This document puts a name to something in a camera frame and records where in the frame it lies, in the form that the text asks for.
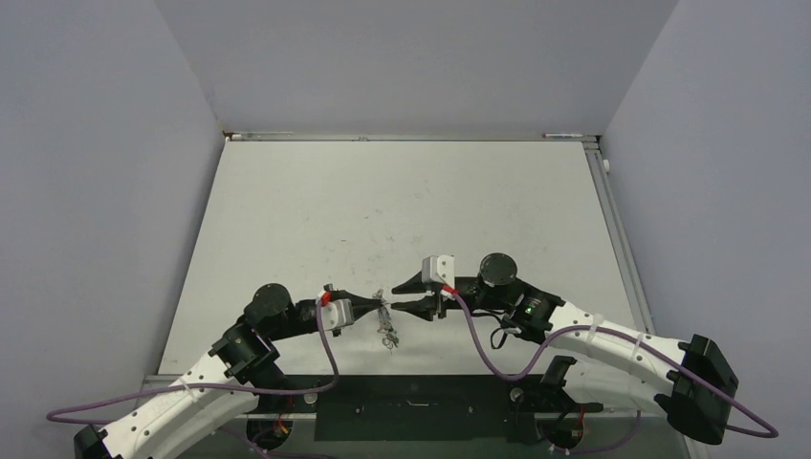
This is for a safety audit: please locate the aluminium back rail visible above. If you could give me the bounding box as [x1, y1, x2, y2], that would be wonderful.
[224, 132, 600, 143]

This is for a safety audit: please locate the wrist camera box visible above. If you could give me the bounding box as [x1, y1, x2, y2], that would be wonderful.
[316, 284, 354, 331]
[421, 254, 455, 292]

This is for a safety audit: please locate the pen on back rail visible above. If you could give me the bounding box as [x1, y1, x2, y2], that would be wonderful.
[542, 133, 586, 141]

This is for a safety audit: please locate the large steel carabiner keyring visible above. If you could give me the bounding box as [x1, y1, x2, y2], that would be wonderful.
[373, 289, 400, 354]

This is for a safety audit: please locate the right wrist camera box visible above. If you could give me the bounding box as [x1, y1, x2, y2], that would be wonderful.
[421, 254, 455, 292]

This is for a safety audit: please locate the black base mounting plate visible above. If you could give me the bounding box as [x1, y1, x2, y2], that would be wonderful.
[245, 375, 603, 448]

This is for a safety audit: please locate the aluminium right side rail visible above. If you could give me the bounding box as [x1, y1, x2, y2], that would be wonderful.
[583, 142, 655, 332]

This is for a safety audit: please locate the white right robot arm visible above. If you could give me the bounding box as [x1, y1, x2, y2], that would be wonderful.
[391, 252, 739, 445]

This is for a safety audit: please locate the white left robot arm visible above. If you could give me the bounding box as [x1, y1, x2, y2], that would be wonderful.
[74, 283, 385, 458]

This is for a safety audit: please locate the aluminium rail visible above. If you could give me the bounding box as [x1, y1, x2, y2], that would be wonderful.
[583, 142, 655, 332]
[224, 132, 600, 143]

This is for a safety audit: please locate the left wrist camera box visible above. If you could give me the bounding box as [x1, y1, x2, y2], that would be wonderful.
[316, 284, 354, 331]

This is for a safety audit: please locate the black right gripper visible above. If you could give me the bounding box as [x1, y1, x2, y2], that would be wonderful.
[392, 269, 510, 317]

